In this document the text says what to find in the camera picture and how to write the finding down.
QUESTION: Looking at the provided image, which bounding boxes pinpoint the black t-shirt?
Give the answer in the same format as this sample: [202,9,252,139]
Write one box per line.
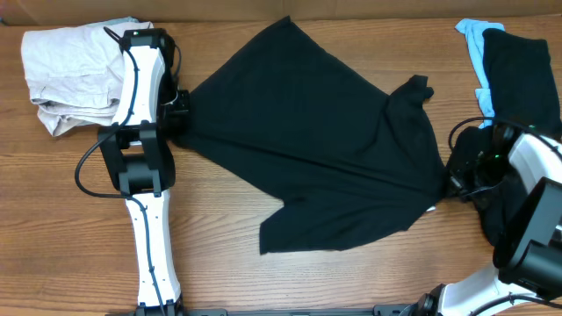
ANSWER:
[174,18,445,254]

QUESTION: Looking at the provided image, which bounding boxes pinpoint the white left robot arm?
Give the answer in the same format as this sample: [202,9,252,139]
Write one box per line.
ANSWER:
[98,28,189,315]

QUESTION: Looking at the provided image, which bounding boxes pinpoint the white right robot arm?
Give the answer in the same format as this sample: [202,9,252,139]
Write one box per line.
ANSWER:
[404,124,561,315]

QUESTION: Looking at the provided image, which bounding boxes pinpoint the black logo shirt pile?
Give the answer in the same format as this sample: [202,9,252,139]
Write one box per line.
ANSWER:
[450,29,561,246]

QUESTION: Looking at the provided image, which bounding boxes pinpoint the folded beige trousers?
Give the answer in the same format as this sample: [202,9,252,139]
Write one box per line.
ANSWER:
[21,17,154,137]

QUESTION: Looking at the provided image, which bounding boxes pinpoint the light blue garment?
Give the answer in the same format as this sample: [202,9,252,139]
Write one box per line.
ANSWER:
[455,18,505,118]

